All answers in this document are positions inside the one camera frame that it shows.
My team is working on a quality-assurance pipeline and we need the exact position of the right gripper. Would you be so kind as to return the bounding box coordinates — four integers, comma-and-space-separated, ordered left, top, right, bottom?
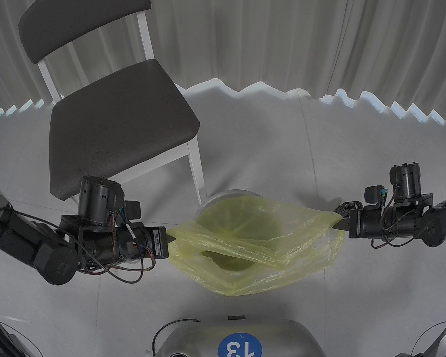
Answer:
349, 206, 387, 239

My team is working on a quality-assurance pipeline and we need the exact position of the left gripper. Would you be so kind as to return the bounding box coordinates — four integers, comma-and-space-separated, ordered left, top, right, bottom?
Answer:
115, 226, 170, 268

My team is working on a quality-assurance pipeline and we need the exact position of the yellow plastic bag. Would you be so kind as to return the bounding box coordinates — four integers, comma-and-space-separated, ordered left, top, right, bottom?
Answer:
168, 196, 345, 297

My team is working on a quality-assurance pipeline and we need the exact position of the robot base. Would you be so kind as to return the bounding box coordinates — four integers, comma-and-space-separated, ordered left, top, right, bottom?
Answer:
145, 315, 328, 357

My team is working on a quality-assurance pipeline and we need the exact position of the white trash bin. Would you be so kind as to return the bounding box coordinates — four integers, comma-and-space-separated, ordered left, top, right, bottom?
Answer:
196, 189, 264, 218

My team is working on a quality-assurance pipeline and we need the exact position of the white curtain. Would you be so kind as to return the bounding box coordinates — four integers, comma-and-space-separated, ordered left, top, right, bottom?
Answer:
0, 0, 357, 122
321, 0, 446, 130

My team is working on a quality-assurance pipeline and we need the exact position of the black cable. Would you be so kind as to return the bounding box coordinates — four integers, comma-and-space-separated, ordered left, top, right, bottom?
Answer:
78, 257, 157, 284
152, 318, 202, 355
371, 233, 404, 249

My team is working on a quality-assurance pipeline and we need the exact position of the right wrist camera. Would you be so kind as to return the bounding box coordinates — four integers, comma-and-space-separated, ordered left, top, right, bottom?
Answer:
364, 185, 390, 209

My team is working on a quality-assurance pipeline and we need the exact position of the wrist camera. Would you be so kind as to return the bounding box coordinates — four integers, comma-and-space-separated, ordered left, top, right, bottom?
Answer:
122, 199, 142, 231
364, 185, 390, 209

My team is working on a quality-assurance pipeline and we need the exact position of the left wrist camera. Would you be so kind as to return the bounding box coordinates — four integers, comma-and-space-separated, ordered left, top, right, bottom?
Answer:
122, 199, 142, 231

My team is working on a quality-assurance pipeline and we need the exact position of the grey chair white frame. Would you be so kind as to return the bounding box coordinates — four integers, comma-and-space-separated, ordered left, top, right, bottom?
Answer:
18, 0, 208, 207

